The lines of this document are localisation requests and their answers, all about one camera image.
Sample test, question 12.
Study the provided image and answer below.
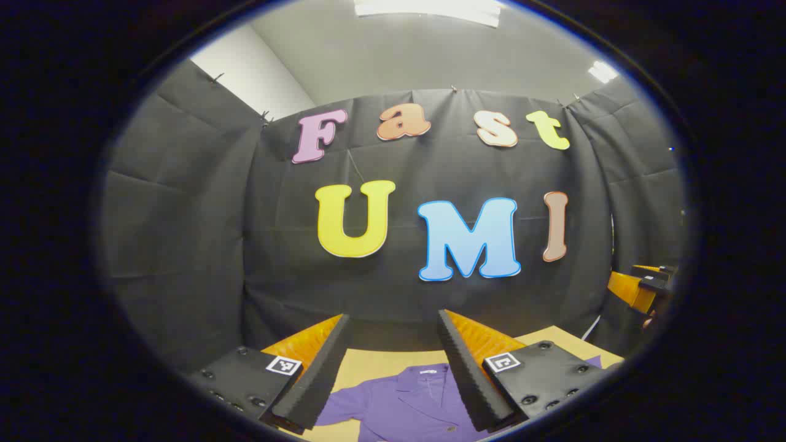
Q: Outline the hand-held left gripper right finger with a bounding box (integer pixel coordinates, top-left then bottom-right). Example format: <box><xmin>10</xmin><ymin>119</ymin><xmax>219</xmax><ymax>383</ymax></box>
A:
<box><xmin>437</xmin><ymin>309</ymin><xmax>621</xmax><ymax>433</ymax></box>

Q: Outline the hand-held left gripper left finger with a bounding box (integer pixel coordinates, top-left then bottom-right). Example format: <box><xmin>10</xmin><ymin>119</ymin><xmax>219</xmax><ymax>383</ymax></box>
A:
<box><xmin>187</xmin><ymin>313</ymin><xmax>352</xmax><ymax>436</ymax></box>

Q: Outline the purple button shirt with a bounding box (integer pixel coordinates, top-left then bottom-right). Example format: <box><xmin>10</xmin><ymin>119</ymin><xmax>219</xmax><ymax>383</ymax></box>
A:
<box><xmin>316</xmin><ymin>355</ymin><xmax>605</xmax><ymax>442</ymax></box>

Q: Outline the small ceiling light panel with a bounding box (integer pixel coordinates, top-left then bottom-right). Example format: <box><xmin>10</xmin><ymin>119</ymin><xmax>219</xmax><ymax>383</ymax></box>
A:
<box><xmin>588</xmin><ymin>60</ymin><xmax>620</xmax><ymax>85</ymax></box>

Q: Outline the long ceiling light panel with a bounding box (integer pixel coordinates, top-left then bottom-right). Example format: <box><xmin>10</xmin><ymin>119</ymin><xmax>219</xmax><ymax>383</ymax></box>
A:
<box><xmin>354</xmin><ymin>0</ymin><xmax>505</xmax><ymax>29</ymax></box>

